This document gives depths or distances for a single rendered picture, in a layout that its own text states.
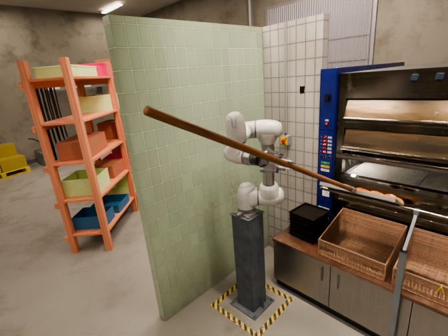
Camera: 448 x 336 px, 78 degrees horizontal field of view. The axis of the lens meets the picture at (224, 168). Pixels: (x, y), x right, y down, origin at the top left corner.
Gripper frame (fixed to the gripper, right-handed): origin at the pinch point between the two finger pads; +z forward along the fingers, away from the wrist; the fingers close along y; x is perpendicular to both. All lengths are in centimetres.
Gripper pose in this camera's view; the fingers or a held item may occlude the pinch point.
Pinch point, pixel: (286, 164)
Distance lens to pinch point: 140.0
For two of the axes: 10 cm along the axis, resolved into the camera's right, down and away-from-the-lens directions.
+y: -2.6, 9.7, -0.1
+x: -6.7, -1.9, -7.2
